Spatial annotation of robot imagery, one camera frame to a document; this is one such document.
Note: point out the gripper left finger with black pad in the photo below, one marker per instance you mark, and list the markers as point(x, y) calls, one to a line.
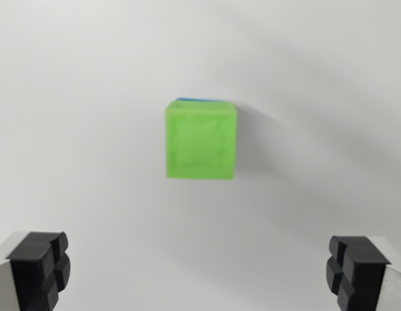
point(28, 275)

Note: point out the blue cube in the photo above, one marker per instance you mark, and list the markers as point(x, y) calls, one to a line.
point(200, 99)

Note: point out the green cube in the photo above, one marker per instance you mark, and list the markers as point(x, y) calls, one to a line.
point(200, 142)

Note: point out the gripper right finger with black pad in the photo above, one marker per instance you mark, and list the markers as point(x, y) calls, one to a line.
point(365, 275)

